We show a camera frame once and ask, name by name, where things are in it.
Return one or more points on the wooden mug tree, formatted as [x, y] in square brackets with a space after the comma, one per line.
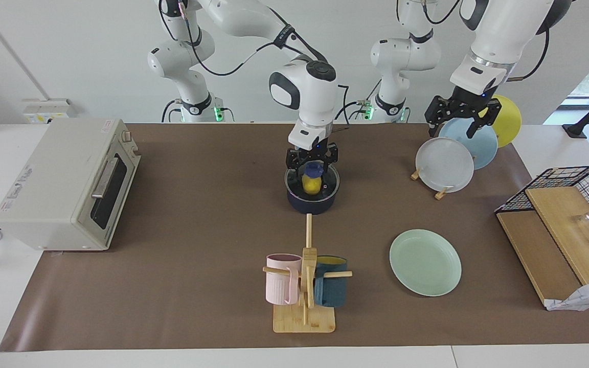
[302, 319]

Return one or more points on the pink ribbed mug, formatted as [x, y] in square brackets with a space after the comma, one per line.
[278, 283]

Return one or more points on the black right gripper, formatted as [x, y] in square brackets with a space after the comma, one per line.
[312, 153]

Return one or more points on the brown table mat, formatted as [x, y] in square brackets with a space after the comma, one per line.
[197, 230]

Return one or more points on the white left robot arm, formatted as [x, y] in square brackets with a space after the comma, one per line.
[509, 30]

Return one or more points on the darker wooden board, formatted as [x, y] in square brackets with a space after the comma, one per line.
[535, 250]

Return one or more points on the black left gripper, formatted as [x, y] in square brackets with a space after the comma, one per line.
[466, 102]

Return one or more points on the yellow plate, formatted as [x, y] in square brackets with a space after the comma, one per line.
[510, 122]

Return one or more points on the glass lid with blue knob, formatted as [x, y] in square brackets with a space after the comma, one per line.
[329, 185]

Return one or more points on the grey plate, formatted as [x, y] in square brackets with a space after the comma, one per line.
[443, 166]

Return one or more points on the mint green plate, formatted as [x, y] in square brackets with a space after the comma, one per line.
[425, 263]

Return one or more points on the teal mug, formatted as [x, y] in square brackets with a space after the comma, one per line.
[333, 291]

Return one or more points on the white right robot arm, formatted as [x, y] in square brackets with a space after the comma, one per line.
[253, 20]

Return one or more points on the wooden plate rack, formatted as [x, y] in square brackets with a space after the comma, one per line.
[442, 194]

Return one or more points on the cream toaster oven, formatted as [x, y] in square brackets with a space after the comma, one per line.
[54, 194]

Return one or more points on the light wooden board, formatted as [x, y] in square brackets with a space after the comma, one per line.
[565, 230]

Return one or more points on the light blue plate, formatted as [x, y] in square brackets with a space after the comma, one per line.
[483, 148]

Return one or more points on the dark blue saucepan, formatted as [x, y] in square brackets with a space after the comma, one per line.
[312, 205]

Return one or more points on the white power strip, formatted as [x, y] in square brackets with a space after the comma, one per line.
[44, 110]

